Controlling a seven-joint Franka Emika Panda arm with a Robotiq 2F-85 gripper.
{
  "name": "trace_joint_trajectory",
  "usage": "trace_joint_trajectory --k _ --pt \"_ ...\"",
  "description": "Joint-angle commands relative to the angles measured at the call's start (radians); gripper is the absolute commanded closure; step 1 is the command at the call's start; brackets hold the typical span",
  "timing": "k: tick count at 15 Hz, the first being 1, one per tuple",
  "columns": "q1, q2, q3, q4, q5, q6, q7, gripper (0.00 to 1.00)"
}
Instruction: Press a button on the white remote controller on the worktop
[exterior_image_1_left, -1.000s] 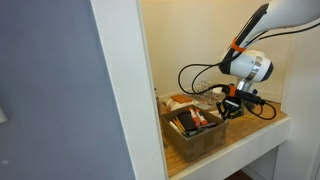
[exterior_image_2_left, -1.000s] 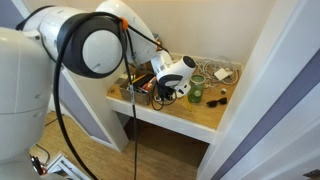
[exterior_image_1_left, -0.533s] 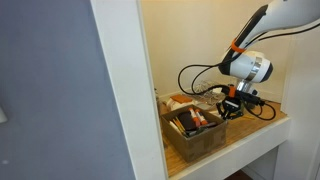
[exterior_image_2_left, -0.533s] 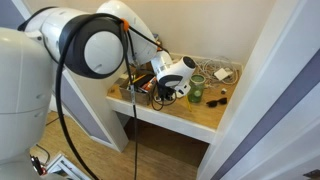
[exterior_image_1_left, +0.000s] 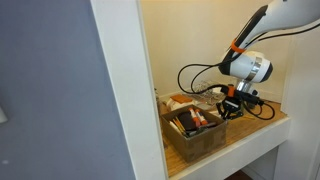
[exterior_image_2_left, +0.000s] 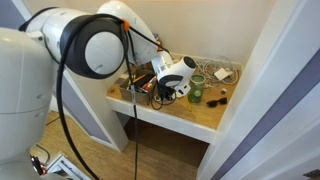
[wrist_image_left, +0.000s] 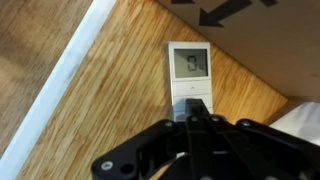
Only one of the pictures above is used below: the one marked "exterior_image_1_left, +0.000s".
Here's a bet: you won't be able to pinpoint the orange cable strap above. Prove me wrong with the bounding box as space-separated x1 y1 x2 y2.
227 84 236 98
230 39 247 54

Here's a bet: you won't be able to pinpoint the loose yellow pencil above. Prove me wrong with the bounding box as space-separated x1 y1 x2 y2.
240 114 258 121

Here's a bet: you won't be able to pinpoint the clear plastic bag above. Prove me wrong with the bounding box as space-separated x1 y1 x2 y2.
191 80 228 107

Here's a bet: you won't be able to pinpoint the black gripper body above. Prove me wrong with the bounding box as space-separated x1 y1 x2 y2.
233 91 261 111

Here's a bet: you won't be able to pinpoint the dark marker pen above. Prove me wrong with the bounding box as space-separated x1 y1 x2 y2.
188 121 218 136

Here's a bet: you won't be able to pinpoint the open cardboard supply box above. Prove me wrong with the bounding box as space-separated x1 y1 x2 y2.
160 104 228 164

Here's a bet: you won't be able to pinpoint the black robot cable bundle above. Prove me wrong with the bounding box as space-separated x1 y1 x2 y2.
177 19 320 122

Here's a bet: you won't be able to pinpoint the white paper stack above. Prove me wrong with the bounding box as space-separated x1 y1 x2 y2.
165 97 201 113

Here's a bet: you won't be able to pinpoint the orange capped glue stick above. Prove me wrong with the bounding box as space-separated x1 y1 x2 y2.
188 107 202 128
194 108 209 126

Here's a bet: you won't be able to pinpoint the orange wallet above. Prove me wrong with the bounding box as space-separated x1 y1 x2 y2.
169 94 194 104

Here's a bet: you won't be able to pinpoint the black round case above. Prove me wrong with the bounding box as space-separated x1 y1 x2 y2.
176 111 198 132

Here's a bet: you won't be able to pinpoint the yellow pencils in bundle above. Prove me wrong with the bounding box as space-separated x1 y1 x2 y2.
171 117 188 137

